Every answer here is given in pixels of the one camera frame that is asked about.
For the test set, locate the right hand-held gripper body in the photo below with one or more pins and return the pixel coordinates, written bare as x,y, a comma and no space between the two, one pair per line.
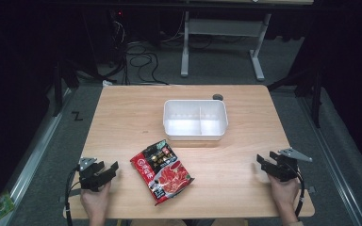
285,168

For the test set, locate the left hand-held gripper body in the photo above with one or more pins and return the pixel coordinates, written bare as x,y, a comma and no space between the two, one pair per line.
88,180

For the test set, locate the red and black snack packet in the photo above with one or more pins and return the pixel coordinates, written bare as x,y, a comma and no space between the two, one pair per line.
163,174

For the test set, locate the white divided plastic container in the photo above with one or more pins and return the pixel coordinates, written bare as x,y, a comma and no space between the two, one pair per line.
195,121

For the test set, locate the person's left hand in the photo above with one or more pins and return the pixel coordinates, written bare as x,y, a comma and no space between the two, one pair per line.
95,201

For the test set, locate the person's right hand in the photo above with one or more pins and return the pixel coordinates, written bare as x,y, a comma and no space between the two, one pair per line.
284,193

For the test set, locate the black metal stand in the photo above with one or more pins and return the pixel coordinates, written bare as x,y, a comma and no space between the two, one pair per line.
315,94
58,88

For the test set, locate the grey round table grommet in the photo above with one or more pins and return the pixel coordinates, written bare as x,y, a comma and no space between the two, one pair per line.
217,97

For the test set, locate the grey metal table bracket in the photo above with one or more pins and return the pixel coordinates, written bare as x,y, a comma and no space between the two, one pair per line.
311,189
70,195

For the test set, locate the grey metal floor rail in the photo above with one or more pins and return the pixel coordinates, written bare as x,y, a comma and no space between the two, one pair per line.
31,157
330,157

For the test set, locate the white metal desk frame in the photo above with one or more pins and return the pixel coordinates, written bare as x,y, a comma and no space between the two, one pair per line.
223,28

